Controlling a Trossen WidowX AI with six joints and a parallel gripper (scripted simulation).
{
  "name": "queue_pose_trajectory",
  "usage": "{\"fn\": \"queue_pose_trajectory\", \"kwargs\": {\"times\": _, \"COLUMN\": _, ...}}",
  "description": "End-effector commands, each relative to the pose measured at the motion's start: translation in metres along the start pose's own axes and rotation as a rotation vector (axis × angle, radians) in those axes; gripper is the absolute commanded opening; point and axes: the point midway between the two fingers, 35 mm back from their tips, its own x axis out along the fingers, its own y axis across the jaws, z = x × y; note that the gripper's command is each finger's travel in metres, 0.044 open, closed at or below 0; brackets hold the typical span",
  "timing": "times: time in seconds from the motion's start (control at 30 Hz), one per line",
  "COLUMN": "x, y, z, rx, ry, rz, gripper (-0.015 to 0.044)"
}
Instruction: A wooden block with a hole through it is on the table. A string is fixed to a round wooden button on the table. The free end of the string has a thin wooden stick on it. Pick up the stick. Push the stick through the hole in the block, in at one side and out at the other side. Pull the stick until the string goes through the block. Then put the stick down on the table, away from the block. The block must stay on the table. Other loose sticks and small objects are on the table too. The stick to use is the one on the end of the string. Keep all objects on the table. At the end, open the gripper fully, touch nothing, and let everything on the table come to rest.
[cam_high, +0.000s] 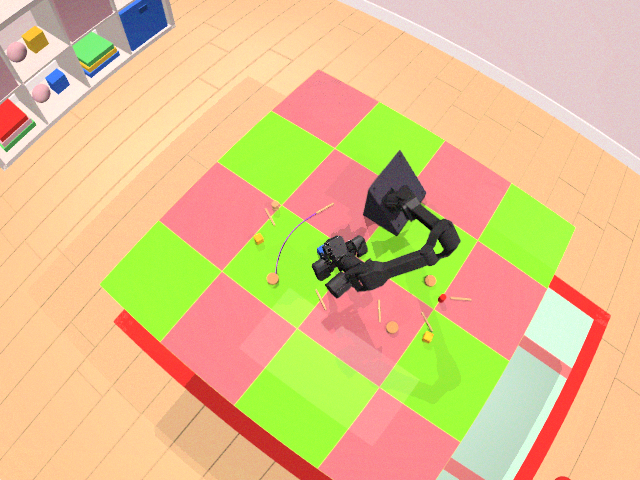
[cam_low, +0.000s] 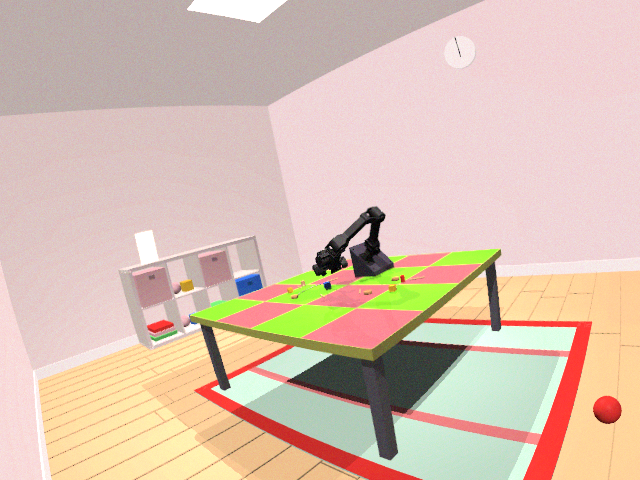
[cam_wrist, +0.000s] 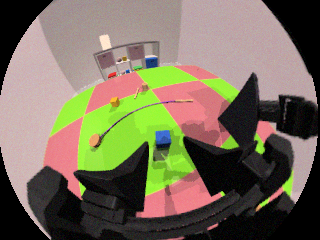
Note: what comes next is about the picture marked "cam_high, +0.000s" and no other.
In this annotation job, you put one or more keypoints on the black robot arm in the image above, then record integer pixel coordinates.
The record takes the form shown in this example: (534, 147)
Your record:
(373, 274)

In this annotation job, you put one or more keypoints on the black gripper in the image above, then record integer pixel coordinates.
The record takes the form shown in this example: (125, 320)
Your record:
(324, 267)

